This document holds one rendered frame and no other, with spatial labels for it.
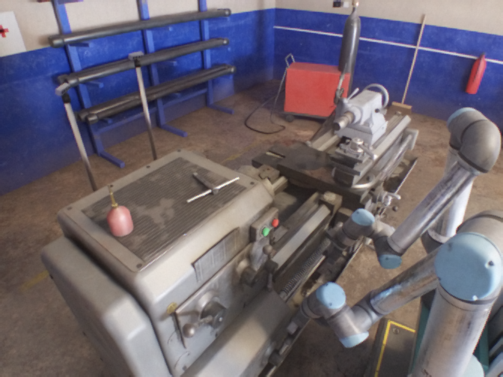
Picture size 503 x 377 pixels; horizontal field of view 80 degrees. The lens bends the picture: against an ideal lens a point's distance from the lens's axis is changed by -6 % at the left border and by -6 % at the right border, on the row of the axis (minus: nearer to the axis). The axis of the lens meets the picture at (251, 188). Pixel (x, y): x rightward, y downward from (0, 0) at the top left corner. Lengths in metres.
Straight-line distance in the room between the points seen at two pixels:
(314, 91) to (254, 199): 3.69
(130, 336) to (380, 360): 1.37
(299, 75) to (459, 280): 4.13
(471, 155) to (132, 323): 1.12
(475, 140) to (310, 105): 3.68
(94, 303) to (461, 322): 0.84
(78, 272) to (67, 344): 1.55
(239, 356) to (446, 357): 0.71
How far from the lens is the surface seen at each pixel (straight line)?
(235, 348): 1.30
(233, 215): 1.00
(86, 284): 0.95
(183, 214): 0.99
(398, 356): 1.98
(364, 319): 1.18
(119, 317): 0.88
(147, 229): 0.97
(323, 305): 1.13
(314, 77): 4.61
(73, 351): 2.47
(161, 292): 0.87
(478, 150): 1.22
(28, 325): 2.74
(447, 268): 0.72
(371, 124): 2.51
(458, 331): 0.83
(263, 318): 1.36
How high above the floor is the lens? 1.97
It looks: 36 degrees down
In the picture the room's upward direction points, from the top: straight up
